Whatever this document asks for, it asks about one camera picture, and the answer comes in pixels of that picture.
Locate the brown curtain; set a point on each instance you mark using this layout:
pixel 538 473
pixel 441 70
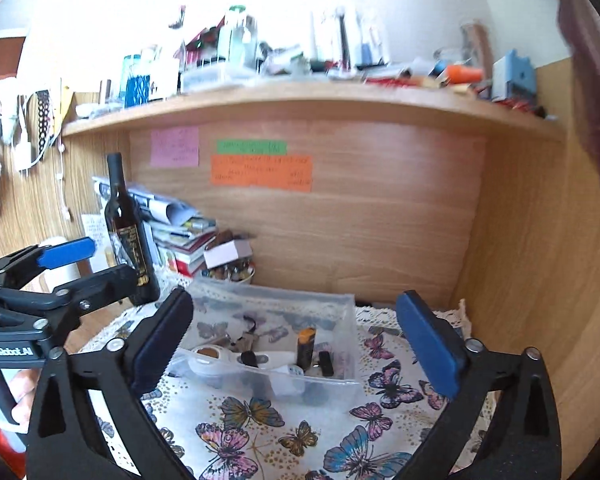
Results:
pixel 595 85

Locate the clear labelled glass bottle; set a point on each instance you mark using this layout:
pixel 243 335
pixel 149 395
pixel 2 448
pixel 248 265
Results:
pixel 165 75

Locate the clear plastic box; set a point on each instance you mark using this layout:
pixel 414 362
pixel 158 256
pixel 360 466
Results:
pixel 215 77

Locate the blue pencil sharpener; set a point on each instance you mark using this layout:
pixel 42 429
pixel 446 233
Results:
pixel 515 77

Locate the black toothbrush package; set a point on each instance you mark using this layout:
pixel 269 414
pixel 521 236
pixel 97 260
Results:
pixel 332 40

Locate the glass jar with sticks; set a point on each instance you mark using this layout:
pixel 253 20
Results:
pixel 477 42

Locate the white capped tube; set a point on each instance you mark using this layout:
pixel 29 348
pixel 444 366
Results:
pixel 280 360

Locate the green pump bottle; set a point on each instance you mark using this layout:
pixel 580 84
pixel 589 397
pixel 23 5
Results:
pixel 237 37

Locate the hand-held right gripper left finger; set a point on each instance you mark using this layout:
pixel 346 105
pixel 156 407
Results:
pixel 162 342

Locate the dark tube with orange end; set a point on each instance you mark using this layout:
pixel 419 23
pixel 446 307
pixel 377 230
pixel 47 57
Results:
pixel 306 352

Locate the bunch of keys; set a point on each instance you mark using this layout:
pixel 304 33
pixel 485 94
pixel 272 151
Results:
pixel 247 342

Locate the white paper note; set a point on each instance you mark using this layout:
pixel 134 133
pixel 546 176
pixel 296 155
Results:
pixel 95 235

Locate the clear plastic container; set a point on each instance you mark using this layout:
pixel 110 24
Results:
pixel 290 305

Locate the small black stick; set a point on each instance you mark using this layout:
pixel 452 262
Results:
pixel 325 362

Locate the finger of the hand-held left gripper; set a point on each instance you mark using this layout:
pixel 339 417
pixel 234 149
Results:
pixel 65 252
pixel 100 285

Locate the person's left hand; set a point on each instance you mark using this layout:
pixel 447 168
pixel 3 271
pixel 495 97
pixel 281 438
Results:
pixel 22 395

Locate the small black cap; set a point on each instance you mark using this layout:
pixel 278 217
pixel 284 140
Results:
pixel 248 358

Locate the teal glass cup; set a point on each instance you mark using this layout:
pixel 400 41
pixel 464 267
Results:
pixel 129 65

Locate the orange capped glue tube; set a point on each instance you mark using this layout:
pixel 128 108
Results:
pixel 462 74

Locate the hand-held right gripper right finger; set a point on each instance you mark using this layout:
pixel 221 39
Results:
pixel 427 350

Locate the blue glass bottle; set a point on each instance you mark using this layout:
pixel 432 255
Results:
pixel 139 87

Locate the orange sticky note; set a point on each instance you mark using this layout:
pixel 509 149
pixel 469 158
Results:
pixel 262 174

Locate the stack of books and magazines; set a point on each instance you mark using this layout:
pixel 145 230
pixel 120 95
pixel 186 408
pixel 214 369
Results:
pixel 185 240

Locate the butterfly print tablecloth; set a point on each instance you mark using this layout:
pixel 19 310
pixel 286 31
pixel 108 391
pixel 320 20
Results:
pixel 280 430

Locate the jar of small items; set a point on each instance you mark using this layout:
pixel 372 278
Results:
pixel 230 274

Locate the small white box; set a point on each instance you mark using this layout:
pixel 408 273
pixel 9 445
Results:
pixel 225 254

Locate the white tape roll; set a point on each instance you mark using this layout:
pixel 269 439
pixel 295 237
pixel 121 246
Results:
pixel 200 362

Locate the wooden shelf board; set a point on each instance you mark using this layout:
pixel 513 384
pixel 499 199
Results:
pixel 305 105

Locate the blue toothbrush package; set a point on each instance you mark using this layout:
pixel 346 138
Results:
pixel 375 40

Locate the white plastic bottle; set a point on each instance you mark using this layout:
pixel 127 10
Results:
pixel 77 271

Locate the dark wine bottle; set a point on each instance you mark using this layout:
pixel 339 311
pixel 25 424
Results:
pixel 130 240

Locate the green sticky note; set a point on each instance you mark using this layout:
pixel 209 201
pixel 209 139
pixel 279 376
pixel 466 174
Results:
pixel 252 147

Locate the pink sticky note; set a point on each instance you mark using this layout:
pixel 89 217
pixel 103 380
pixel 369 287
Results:
pixel 175 147

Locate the yellow cloth item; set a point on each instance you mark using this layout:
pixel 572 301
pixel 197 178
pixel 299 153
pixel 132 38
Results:
pixel 64 105

